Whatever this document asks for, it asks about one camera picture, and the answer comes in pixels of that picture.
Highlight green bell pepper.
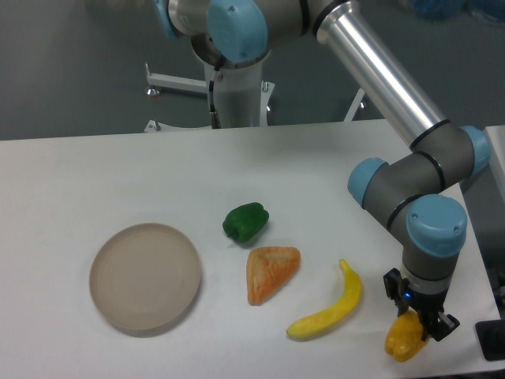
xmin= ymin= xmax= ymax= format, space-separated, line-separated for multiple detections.
xmin=222 ymin=202 xmax=269 ymax=243

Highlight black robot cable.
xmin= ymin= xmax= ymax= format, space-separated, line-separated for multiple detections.
xmin=208 ymin=54 xmax=228 ymax=129

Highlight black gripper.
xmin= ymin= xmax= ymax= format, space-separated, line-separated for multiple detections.
xmin=383 ymin=268 xmax=460 ymax=342

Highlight orange triangular pastry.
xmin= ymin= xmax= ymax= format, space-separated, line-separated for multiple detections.
xmin=246 ymin=246 xmax=301 ymax=306

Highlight yellow banana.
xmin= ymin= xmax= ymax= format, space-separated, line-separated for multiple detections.
xmin=286 ymin=259 xmax=363 ymax=341

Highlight beige round plate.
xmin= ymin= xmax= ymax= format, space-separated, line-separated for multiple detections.
xmin=89 ymin=223 xmax=202 ymax=337

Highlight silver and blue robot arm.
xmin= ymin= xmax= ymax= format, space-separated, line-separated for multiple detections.
xmin=154 ymin=1 xmax=490 ymax=340

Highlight blue object top right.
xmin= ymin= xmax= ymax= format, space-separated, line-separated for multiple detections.
xmin=406 ymin=0 xmax=504 ymax=26

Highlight black device at table edge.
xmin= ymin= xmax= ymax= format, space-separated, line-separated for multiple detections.
xmin=475 ymin=319 xmax=504 ymax=362

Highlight yellow bell pepper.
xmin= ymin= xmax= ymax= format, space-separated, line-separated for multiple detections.
xmin=384 ymin=310 xmax=428 ymax=362

